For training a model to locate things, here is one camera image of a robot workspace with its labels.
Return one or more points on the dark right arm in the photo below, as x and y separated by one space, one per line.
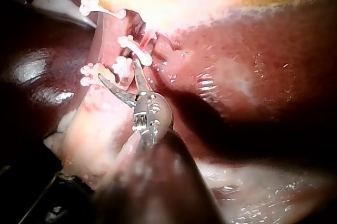
158 184

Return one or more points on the dark red liver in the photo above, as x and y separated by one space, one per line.
263 81

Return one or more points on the thin tube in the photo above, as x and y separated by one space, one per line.
109 39
147 41

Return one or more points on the left arm instrument jaw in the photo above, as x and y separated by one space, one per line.
60 5

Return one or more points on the right arm instrument jaw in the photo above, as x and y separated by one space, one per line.
118 92
140 81

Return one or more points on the right arm instrument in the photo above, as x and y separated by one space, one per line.
155 113

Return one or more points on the white clip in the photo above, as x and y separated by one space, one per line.
89 8
88 75
137 50
121 67

